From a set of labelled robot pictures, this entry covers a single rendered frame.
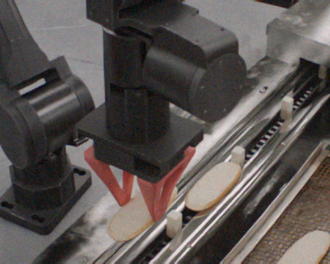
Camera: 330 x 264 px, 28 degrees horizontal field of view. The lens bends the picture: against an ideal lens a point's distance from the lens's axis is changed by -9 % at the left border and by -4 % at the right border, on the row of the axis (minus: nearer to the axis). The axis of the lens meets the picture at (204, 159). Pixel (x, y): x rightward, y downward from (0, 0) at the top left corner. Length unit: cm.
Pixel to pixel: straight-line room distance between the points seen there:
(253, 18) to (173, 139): 72
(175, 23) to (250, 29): 74
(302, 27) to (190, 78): 58
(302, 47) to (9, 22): 47
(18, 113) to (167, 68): 26
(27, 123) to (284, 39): 47
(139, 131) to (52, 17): 76
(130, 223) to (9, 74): 22
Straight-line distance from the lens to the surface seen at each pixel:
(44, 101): 75
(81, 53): 118
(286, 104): 97
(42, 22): 131
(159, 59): 53
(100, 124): 63
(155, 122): 60
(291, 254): 68
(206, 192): 82
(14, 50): 77
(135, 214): 67
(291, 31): 105
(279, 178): 91
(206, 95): 51
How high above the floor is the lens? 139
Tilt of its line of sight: 38 degrees down
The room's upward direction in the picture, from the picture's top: 3 degrees clockwise
